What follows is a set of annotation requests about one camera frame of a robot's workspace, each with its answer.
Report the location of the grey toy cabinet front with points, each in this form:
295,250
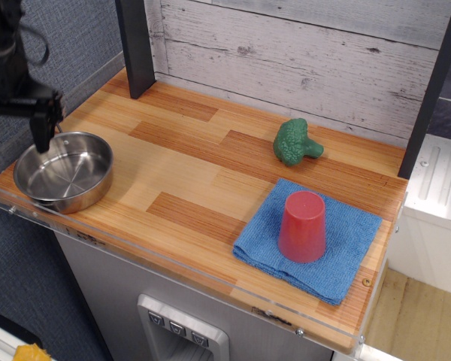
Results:
112,283

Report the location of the silver dispenser panel with buttons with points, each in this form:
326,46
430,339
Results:
175,335

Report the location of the clear acrylic table guard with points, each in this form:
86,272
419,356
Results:
196,244

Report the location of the dark left shelf post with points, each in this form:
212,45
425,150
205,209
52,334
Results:
137,51

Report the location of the red plastic cup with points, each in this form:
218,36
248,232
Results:
302,231

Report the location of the dark right shelf post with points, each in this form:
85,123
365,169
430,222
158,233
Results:
432,94

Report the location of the yellow object at corner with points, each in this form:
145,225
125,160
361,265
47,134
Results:
31,352

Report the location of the blue folded cloth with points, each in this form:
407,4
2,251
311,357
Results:
349,233

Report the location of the silver metal pot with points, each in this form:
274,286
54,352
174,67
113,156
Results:
75,173

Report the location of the green toy broccoli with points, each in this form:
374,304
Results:
292,143

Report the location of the dark shelf post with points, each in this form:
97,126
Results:
432,94
137,51

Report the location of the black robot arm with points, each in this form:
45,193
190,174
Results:
10,27

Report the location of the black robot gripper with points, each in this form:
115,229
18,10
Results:
20,94

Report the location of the white toy sink unit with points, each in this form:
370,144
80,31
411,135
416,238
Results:
420,247

